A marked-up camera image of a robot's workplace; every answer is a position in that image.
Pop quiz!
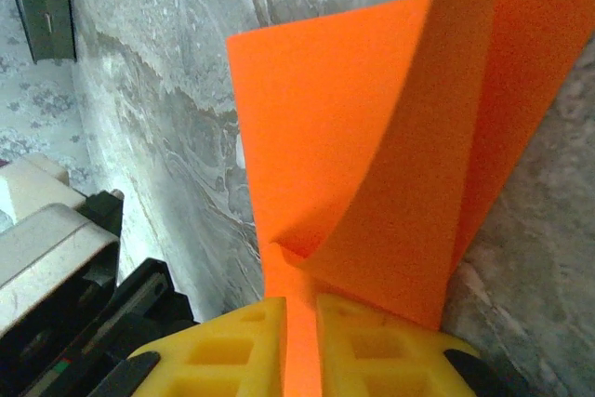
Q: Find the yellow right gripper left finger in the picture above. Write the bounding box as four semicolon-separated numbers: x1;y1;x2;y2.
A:
107;297;287;397

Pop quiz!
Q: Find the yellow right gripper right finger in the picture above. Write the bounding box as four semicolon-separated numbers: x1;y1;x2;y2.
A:
314;293;534;397

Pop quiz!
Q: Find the orange paper sheet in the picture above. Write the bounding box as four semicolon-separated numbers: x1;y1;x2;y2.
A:
226;0;595;397

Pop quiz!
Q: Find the aluminium frame post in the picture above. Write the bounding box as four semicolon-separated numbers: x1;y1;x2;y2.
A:
3;0;79;64

